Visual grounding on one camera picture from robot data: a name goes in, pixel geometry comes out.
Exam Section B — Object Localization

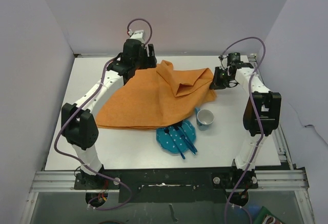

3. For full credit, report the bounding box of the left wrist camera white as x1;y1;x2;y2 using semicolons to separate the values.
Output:
127;29;144;41

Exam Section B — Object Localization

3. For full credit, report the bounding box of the blue plastic spoon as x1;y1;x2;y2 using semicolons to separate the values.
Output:
176;123;198;155

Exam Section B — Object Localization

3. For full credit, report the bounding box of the green object at corner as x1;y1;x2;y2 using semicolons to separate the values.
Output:
253;206;284;224

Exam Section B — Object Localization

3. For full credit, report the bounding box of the blue polka dot plate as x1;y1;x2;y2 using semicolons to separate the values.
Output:
156;119;198;155

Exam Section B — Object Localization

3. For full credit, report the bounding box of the aluminium frame rail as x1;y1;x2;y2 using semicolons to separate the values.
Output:
20;53;315;224

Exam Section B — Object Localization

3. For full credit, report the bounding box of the orange cloth placemat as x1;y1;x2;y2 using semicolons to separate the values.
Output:
96;60;217;129

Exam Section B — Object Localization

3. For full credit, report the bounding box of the blue plastic fork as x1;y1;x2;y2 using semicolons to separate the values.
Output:
163;128;186;160

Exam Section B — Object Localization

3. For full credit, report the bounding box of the blue plastic knife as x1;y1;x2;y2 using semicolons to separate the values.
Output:
173;124;196;156

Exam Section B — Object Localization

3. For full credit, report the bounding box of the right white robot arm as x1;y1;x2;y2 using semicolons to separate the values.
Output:
210;52;281;188

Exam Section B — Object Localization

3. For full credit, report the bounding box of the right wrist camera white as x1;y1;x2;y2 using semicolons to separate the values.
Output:
218;55;228;69

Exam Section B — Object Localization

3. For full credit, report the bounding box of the blue white mug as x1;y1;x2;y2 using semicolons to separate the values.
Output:
194;107;214;131

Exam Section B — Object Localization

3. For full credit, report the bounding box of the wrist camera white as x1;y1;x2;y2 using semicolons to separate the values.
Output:
218;55;228;69
127;29;144;41

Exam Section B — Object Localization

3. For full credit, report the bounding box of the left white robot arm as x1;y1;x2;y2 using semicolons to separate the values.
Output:
60;38;157;189

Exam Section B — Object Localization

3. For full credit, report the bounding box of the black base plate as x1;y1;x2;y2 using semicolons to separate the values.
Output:
74;167;258;203

